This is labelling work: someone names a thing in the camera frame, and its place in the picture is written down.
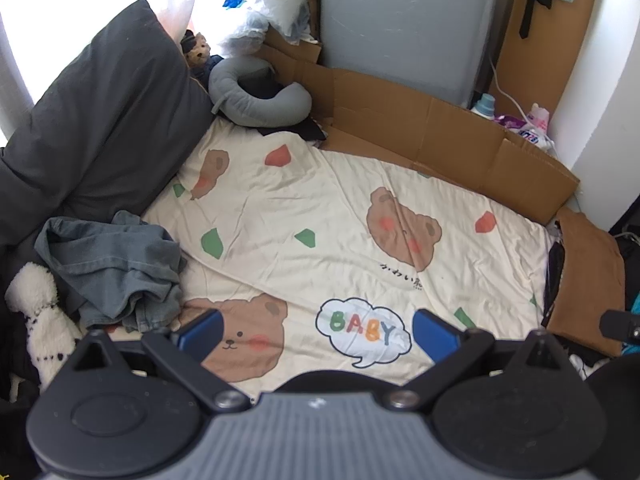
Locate purple refill pouch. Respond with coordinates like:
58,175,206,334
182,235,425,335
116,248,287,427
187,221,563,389
492,114,531,133

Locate cream bear print bed sheet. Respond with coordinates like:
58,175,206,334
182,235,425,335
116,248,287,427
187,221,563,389
142,117,556,401

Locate leopard print garment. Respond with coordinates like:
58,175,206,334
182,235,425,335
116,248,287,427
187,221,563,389
542,240,567,318

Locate flattened brown cardboard box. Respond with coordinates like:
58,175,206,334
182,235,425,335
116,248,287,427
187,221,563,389
260,0,581,226

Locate black cloth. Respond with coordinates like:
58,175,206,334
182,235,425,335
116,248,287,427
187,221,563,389
240,75,328,142

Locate white fluffy plush toy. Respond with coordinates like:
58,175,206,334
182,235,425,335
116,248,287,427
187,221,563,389
5,262,83,393

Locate pink detergent bottle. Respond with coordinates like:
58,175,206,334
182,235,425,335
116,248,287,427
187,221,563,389
525,102,551,136

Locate brown folded garment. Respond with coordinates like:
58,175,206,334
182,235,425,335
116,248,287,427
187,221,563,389
542,207,626,356

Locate tall cardboard panel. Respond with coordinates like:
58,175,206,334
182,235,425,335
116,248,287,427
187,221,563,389
492,0,601,113

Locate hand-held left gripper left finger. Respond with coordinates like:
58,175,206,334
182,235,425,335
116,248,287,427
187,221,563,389
72,309,252,413

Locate brown teddy bear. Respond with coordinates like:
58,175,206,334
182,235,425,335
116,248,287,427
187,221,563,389
180,30,226,83

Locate blue denim jeans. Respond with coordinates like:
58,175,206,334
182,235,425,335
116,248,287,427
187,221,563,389
35,210,187,333

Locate grey curved neck pillow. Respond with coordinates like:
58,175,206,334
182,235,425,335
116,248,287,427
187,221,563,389
207,55,313,128

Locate white cable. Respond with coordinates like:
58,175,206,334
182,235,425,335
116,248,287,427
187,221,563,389
482,50,531,121

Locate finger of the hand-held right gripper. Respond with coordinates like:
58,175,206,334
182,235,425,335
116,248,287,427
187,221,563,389
600,310,640,342

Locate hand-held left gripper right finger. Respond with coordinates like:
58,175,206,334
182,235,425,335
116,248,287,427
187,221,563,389
382,309,573,413

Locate blue capped detergent bottle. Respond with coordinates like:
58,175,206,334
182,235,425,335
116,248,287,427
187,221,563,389
470,92,496,120

